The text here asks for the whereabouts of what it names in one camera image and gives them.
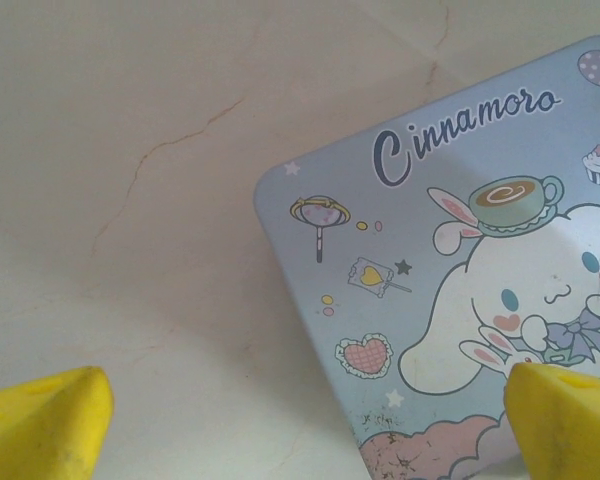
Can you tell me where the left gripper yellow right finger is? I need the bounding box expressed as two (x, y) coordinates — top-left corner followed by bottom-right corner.
(502, 362), (600, 480)

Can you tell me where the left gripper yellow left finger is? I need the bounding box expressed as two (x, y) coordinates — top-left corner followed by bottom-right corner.
(0, 365), (116, 480)

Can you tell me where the blue Cinnamoroll tin box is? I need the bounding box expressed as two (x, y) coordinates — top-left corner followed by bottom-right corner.
(253, 33), (600, 480)

